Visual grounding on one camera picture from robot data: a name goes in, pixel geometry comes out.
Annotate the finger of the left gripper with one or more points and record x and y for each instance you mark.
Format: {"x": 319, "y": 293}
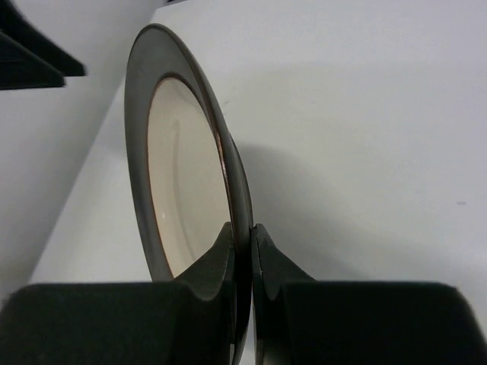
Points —
{"x": 21, "y": 69}
{"x": 15, "y": 26}

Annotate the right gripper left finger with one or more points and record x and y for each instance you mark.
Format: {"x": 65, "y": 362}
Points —
{"x": 114, "y": 323}

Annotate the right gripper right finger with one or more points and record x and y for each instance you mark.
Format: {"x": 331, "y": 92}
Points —
{"x": 300, "y": 320}

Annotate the grey rim plate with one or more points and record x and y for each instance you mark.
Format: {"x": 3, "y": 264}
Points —
{"x": 191, "y": 197}

